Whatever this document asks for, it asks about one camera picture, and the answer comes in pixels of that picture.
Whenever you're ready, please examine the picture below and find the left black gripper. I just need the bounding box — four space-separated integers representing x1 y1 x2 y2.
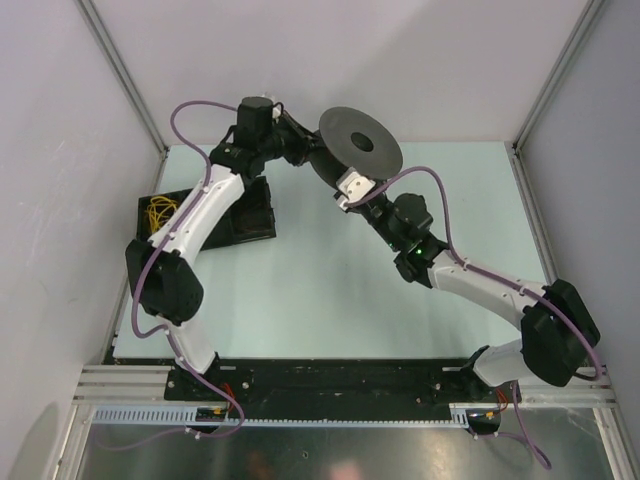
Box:
260 111 334 168

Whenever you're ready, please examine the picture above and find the dark grey perforated spool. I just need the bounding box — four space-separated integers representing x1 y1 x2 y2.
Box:
308 106 403 189

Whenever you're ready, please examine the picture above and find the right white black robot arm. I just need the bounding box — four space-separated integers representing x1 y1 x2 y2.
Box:
341 180 600 401

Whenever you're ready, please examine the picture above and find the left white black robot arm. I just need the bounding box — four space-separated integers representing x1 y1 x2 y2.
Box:
125 96 322 400

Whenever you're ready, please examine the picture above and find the black compartment tray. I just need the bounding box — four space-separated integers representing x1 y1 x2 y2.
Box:
136 176 276 251

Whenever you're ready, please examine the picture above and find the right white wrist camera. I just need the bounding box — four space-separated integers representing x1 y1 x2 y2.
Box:
336 167 375 211

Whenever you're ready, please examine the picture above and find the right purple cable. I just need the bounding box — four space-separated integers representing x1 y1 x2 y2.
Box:
344 166 606 471

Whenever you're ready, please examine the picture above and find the purple cable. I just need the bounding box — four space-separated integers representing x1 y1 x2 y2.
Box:
92 99 246 451
344 166 606 471

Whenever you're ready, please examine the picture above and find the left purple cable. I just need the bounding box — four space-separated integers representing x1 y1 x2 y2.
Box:
92 99 246 451

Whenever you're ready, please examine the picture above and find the yellow wire bundle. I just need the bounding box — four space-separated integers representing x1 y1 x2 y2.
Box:
143 195 180 239

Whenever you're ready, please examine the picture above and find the aluminium frame rail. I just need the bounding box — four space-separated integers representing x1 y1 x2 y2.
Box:
73 365 171 405

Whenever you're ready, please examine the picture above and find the grey slotted cable duct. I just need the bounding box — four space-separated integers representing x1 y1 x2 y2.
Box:
92 403 499 429

